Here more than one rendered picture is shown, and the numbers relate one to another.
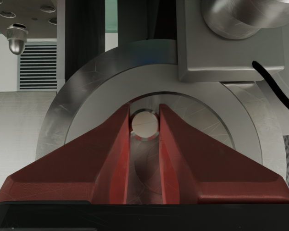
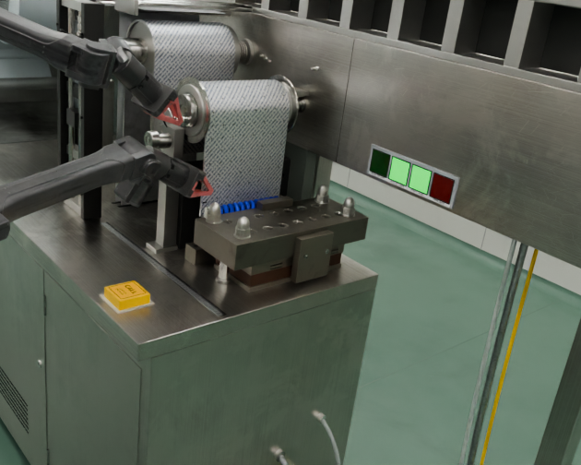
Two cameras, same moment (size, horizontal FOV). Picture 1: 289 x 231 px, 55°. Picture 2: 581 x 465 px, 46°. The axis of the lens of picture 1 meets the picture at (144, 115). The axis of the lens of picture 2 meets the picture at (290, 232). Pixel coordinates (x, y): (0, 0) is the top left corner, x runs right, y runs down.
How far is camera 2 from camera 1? 1.50 m
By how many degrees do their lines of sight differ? 47
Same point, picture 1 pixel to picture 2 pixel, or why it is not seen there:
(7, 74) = not seen: outside the picture
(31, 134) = (352, 137)
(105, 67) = (196, 138)
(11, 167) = (366, 116)
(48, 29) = (330, 207)
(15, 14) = (323, 214)
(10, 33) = (345, 211)
